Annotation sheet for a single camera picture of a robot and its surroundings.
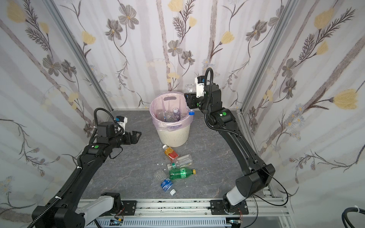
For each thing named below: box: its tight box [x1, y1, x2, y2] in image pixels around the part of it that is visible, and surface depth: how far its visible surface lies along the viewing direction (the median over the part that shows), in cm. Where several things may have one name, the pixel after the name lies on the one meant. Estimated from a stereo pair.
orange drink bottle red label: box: [162, 144, 180, 161], surface depth 91 cm
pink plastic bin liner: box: [149, 91, 195, 132], surface depth 92 cm
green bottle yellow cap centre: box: [169, 167, 197, 180], surface depth 84 cm
